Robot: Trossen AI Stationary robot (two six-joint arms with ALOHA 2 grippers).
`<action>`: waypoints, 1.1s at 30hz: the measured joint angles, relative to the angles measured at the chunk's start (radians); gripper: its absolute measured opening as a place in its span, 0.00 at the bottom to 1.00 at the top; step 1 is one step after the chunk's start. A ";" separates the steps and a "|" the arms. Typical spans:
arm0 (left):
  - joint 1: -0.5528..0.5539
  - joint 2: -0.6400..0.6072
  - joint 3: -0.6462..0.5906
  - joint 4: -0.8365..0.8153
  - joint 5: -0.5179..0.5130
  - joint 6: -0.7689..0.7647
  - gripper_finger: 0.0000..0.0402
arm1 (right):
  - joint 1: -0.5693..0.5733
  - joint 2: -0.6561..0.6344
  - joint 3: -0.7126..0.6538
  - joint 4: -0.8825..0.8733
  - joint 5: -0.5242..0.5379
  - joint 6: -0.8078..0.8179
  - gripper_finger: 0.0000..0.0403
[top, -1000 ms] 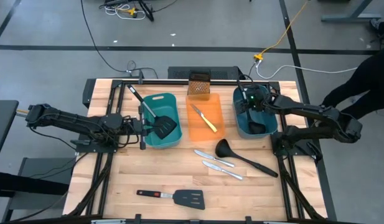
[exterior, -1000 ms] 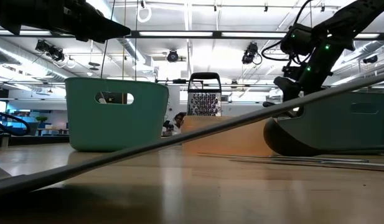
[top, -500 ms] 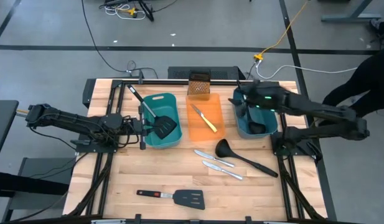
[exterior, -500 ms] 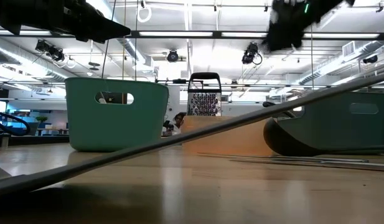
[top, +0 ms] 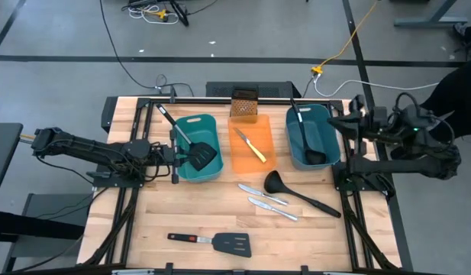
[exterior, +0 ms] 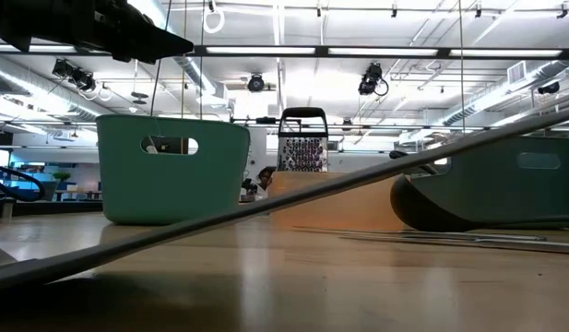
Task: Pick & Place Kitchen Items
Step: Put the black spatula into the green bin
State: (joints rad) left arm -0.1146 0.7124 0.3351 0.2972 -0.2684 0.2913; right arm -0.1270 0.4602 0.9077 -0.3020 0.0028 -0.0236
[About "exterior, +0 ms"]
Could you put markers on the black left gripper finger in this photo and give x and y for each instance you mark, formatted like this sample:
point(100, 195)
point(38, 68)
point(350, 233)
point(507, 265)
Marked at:
point(150, 51)
point(141, 30)

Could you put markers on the person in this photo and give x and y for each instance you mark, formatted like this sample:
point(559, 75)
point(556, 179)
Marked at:
point(265, 177)

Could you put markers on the teal green plastic bin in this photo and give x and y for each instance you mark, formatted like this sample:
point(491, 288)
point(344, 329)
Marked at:
point(173, 189)

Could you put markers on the black slotted spatula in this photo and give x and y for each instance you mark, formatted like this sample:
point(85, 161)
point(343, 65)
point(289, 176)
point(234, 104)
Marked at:
point(265, 203)

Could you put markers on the blue-grey plastic bin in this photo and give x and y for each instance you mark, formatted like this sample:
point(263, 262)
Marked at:
point(496, 193)

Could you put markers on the black ceiling-hung camera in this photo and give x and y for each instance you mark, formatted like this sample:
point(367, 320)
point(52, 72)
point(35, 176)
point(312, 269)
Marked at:
point(371, 78)
point(255, 83)
point(76, 76)

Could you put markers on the orange transparent plastic tray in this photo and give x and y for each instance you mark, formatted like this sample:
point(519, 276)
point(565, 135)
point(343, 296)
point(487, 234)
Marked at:
point(335, 203)

